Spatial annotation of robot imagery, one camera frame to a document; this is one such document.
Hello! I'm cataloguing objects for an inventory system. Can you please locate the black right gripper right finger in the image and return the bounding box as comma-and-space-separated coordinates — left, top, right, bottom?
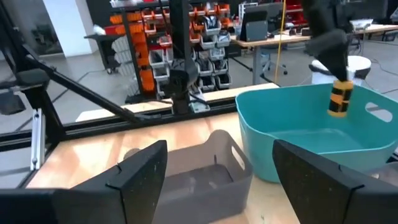
272, 139, 398, 224

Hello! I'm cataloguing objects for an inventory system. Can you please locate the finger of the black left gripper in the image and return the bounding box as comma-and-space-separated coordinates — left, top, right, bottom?
306, 29, 351, 82

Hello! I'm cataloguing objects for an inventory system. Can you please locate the black diagonal frame strut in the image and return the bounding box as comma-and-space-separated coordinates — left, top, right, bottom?
21, 43, 147, 124

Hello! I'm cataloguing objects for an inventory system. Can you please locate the grey translucent plastic bin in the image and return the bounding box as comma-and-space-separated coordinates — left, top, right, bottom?
123, 129, 254, 224

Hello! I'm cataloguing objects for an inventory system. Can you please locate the black cart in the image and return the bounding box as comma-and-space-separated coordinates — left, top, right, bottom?
83, 32, 121, 75

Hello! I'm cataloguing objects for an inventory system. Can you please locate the silver frame bracket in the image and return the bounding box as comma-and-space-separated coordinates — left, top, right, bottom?
30, 108, 43, 171

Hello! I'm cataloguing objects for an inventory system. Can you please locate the orange grey parts bin rack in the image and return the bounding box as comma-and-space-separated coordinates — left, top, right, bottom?
108, 0, 234, 97

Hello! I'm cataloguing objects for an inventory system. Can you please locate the yellow hanging cable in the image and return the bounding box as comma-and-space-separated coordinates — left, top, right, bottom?
273, 0, 287, 84

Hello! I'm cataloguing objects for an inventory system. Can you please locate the wooden office desk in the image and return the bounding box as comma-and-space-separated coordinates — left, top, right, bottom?
229, 23, 398, 85

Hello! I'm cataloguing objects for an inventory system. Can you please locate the teal plastic bin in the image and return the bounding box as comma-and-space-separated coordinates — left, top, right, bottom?
235, 83, 398, 184

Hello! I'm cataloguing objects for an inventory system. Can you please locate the orange paint bottle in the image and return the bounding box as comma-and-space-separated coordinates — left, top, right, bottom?
326, 79, 354, 118

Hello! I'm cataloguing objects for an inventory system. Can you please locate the white building column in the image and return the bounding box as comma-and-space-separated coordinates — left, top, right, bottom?
42, 0, 94, 57

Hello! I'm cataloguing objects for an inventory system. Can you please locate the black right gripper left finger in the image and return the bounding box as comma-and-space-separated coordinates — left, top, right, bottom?
52, 139, 168, 224

